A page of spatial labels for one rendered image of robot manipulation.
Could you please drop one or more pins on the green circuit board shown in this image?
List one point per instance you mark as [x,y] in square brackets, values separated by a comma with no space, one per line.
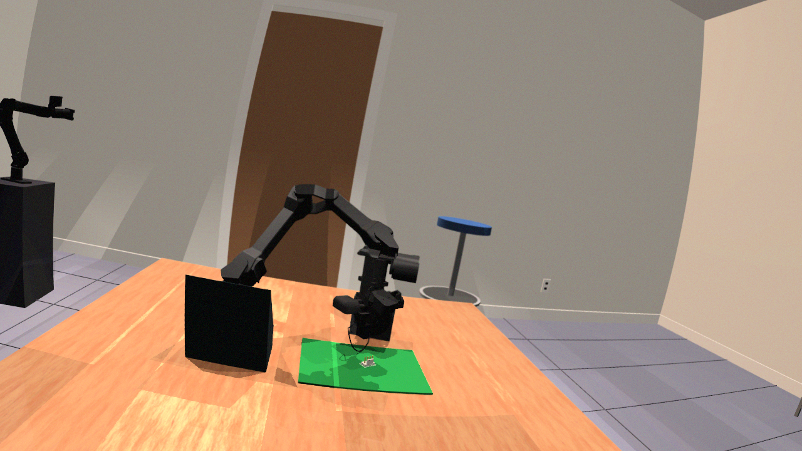
[338,365]

